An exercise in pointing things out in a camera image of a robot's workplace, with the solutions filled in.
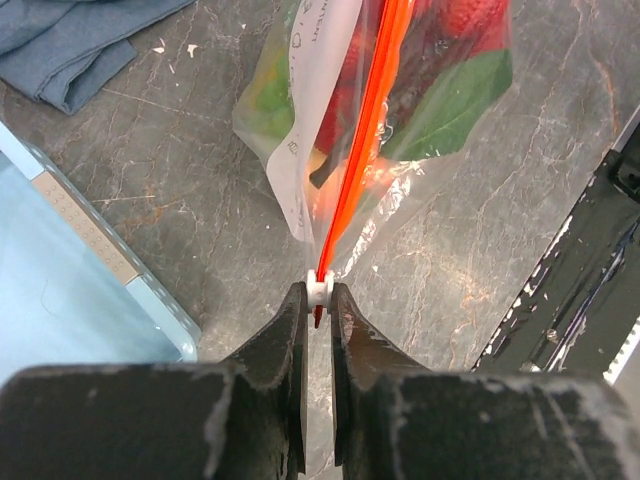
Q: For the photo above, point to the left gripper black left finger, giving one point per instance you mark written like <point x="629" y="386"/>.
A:
<point x="241" y="418"/>

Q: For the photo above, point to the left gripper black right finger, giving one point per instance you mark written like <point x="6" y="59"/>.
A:
<point x="396" y="419"/>

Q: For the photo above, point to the light blue plastic basket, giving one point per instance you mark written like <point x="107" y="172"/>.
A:
<point x="72" y="291"/>

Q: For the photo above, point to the green toy leaves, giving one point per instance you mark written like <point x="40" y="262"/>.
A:
<point x="443" y="119"/>

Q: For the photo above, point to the green toy grapes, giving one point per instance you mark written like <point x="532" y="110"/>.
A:
<point x="273" y="106"/>

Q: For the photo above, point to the clear zip bag orange zipper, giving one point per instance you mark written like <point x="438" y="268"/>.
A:
<point x="357" y="70"/>

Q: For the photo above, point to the red toy strawberry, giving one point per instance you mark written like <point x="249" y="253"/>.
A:
<point x="479" y="26"/>

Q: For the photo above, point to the blue folded cloth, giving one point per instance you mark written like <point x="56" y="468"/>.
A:
<point x="63" y="52"/>

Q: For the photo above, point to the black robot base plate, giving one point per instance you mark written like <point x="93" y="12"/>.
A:
<point x="581" y="302"/>

